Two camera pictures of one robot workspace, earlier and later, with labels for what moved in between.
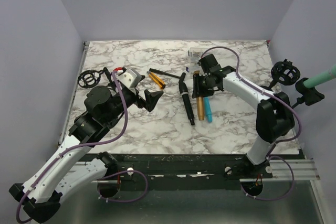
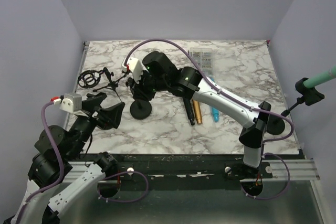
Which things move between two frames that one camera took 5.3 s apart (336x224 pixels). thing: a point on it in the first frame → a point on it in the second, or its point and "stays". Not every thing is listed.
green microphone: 321,78 stays
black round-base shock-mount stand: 284,72 → 140,108
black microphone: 185,93 stays
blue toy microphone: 208,109 → 214,109
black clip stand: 310,96 stays
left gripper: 151,98 → 112,115
